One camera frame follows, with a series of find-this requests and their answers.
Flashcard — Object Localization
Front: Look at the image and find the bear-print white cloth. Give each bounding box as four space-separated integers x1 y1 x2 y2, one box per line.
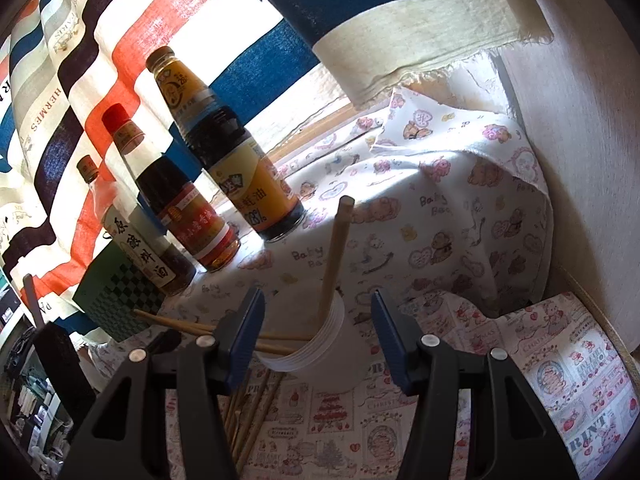
165 85 556 341

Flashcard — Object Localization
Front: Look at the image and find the translucent plastic cup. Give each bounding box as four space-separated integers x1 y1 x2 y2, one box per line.
255 290 373 393

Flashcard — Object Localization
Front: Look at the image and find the dark oyster sauce bottle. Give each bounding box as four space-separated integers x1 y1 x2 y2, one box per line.
146 46 307 243

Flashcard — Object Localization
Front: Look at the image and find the pile of wooden chopsticks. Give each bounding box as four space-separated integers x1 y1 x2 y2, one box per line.
132 308 316 473

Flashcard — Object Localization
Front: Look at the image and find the long wooden chopstick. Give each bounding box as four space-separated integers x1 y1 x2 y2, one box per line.
317 196 356 326

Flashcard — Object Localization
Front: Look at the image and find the red-print tablecloth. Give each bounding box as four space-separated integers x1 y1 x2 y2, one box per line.
95 290 631 480

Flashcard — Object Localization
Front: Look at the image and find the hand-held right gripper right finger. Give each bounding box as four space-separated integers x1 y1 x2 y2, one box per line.
371 289 583 480

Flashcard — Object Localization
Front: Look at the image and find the dark object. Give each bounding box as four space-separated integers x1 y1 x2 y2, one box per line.
32 324 98 431

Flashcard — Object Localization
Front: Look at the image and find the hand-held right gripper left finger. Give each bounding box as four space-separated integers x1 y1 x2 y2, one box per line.
57 286 266 480

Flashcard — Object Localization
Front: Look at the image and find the red-capped sesame oil bottle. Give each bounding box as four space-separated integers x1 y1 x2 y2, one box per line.
101 103 242 273

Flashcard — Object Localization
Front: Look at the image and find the striped curtain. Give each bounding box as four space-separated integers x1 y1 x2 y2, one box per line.
0 0 556 336

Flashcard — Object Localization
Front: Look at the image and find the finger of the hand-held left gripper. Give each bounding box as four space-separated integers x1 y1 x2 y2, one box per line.
147 329 183 361

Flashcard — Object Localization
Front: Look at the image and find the green checkered box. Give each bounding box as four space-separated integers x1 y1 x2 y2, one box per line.
72 247 173 343

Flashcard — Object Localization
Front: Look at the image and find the clear cooking wine bottle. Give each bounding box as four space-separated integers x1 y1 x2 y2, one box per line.
76 155 197 297

